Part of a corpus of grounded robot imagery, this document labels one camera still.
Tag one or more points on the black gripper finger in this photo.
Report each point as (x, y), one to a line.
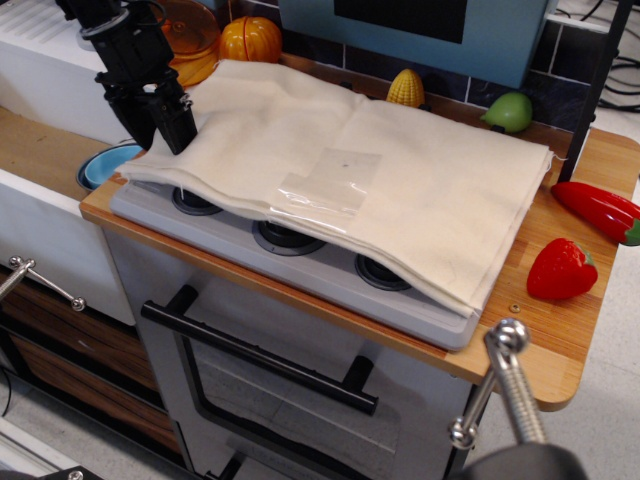
(134, 117)
(170, 109)

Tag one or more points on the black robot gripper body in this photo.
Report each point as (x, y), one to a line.
(134, 50)

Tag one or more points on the cream cloth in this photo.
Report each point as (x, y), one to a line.
(436, 201)

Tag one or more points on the orange transparent plastic pot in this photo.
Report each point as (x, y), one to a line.
(194, 36)

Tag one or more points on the blue bowl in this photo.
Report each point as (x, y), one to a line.
(100, 167)

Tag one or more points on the white toy sink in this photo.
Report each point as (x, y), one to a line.
(54, 117)

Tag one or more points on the black left stove knob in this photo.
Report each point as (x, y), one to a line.
(192, 204)

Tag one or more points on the black stove knob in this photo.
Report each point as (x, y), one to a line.
(379, 276)
(192, 204)
(282, 241)

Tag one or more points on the orange toy pumpkin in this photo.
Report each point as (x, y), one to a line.
(252, 39)

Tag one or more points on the black middle stove knob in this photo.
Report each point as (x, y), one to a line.
(282, 241)

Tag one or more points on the grey toy stove top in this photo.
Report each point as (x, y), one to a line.
(328, 273)

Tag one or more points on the yellow toy corn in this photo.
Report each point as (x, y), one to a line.
(406, 89)

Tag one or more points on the wooden drawer front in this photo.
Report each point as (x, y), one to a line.
(87, 360)

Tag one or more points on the black right stove knob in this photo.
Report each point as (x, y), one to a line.
(379, 276)

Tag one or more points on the grey toy oven door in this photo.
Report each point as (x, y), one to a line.
(223, 406)

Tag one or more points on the blue toy microwave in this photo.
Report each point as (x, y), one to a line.
(488, 40)

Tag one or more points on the green toy pear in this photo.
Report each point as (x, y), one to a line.
(511, 112)

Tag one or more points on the red toy strawberry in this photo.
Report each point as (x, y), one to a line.
(562, 270)

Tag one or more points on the red toy chili pepper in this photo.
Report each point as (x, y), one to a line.
(612, 214)

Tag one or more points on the black metal stand pole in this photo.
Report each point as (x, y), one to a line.
(603, 66)

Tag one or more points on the silver drawer handle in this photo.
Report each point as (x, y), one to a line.
(25, 268)

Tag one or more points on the black oven door handle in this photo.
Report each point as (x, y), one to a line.
(349, 391)

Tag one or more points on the silver clamp screw handle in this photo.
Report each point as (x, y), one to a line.
(504, 343)

